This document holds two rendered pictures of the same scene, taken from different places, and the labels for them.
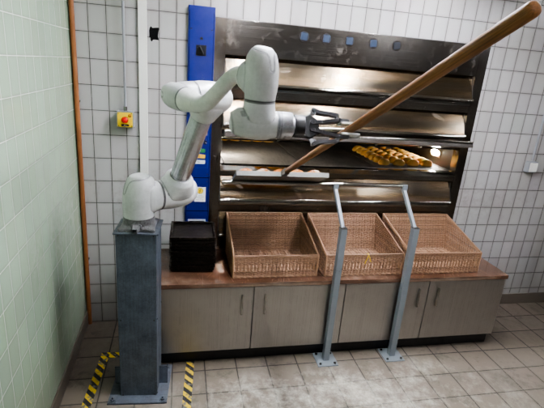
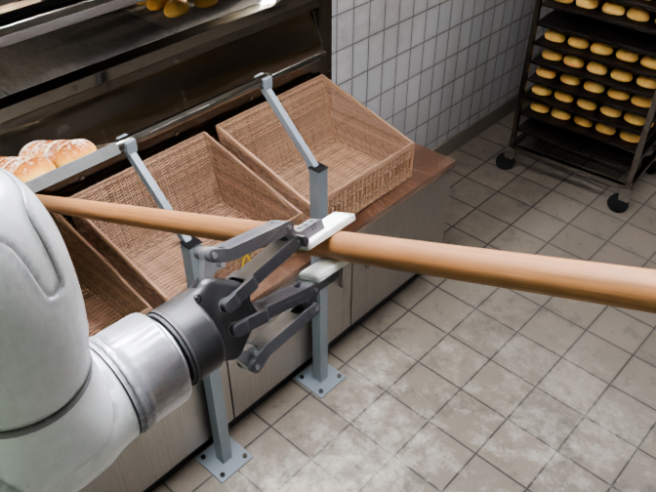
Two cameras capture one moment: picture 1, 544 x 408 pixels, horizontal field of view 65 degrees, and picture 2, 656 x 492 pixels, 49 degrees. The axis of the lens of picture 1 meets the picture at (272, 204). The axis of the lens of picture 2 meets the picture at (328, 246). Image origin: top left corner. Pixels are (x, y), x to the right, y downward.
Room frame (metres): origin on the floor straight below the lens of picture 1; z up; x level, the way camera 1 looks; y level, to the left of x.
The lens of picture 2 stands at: (1.02, 0.07, 2.12)
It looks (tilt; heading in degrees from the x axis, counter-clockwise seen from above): 39 degrees down; 326
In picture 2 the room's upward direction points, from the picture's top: straight up
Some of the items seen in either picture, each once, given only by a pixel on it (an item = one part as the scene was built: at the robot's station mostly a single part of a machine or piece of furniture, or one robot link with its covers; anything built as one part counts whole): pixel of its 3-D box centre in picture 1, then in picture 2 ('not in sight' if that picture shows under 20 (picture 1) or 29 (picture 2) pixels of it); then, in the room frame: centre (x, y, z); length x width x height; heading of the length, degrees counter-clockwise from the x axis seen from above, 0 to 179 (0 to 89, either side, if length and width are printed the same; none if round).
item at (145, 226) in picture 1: (138, 222); not in sight; (2.03, 0.67, 1.03); 0.22 x 0.18 x 0.06; 9
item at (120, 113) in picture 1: (125, 119); not in sight; (2.65, 0.95, 1.46); 0.10 x 0.07 x 0.10; 103
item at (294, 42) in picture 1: (359, 49); not in sight; (3.05, -0.50, 2.00); 1.80 x 0.08 x 0.21; 103
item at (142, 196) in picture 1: (140, 194); not in sight; (2.06, 0.67, 1.17); 0.18 x 0.16 x 0.22; 132
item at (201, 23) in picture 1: (193, 151); not in sight; (3.69, 0.73, 1.08); 1.93 x 0.16 x 2.15; 13
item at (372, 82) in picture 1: (356, 79); not in sight; (3.03, -0.50, 1.80); 1.79 x 0.11 x 0.19; 103
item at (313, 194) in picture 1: (342, 189); (119, 114); (3.03, -0.50, 1.02); 1.79 x 0.11 x 0.19; 103
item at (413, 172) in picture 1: (342, 170); (105, 70); (3.05, -0.50, 1.16); 1.80 x 0.06 x 0.04; 103
